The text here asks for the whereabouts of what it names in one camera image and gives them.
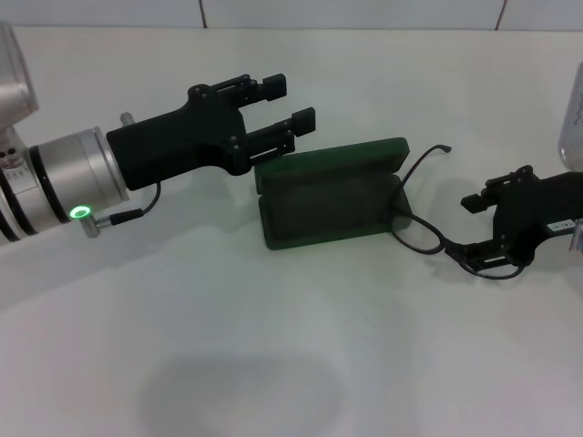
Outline black round glasses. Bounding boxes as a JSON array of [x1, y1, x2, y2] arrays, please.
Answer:
[[389, 144, 525, 279]]

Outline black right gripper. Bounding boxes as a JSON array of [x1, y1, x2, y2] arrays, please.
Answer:
[[456, 165, 583, 270]]

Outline left gripper cable with plug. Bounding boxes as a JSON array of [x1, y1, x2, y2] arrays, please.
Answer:
[[81, 181, 161, 239]]

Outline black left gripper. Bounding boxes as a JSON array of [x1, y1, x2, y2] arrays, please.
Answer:
[[107, 72, 318, 192]]

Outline green glasses case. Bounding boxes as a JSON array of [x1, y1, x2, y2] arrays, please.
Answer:
[[253, 136, 414, 252]]

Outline gripper cable with plug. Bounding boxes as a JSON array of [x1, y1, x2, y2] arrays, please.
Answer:
[[81, 181, 161, 239], [568, 217, 583, 254]]

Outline right gripper cable with plug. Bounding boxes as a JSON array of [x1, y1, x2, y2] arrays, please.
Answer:
[[568, 217, 583, 254]]

